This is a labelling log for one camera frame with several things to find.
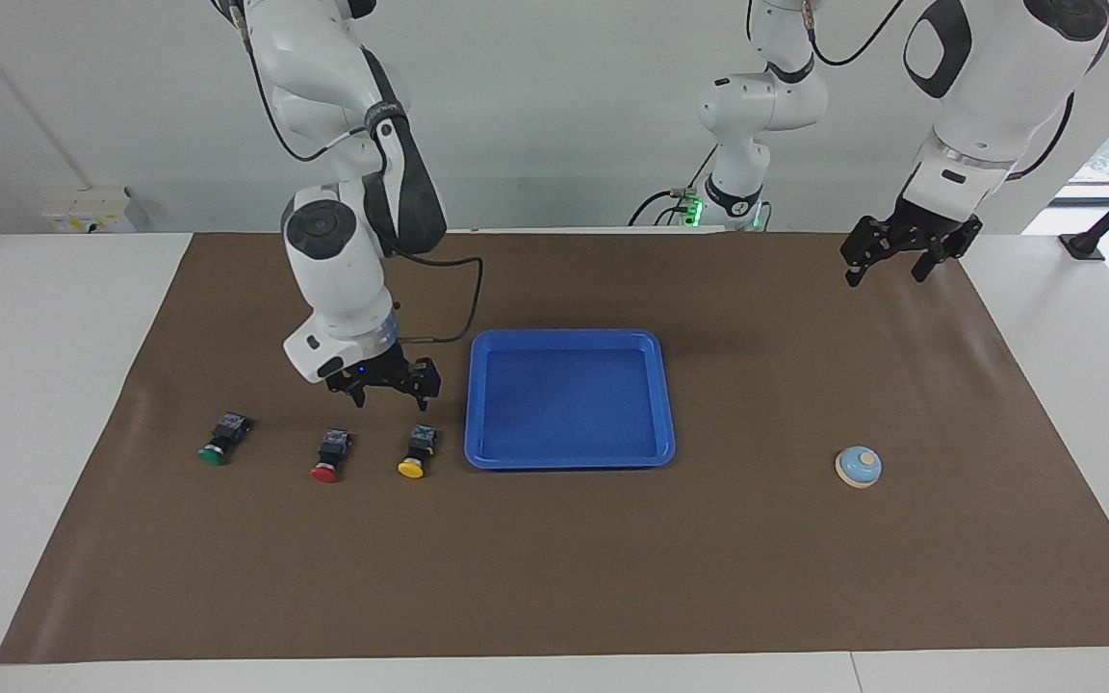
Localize red mushroom push button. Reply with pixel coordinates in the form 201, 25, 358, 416
310, 428, 355, 483

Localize yellow mushroom push button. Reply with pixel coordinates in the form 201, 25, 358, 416
397, 424, 439, 479

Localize green mushroom push button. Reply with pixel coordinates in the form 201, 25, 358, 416
197, 412, 255, 467

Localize blue plastic tray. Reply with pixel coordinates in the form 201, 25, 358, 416
464, 329, 677, 471

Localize light blue desk bell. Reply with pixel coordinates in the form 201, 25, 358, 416
835, 446, 884, 489

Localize brown table mat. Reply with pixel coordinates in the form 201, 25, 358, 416
0, 231, 1109, 665

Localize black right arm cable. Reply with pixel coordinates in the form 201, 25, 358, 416
239, 19, 485, 346

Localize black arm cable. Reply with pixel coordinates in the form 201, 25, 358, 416
745, 0, 907, 68
239, 19, 485, 346

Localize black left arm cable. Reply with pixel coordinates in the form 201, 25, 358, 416
745, 0, 907, 68

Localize black arm base cables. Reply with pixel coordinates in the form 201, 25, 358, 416
628, 144, 717, 228

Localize white wall socket box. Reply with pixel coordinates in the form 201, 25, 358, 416
41, 187, 149, 234

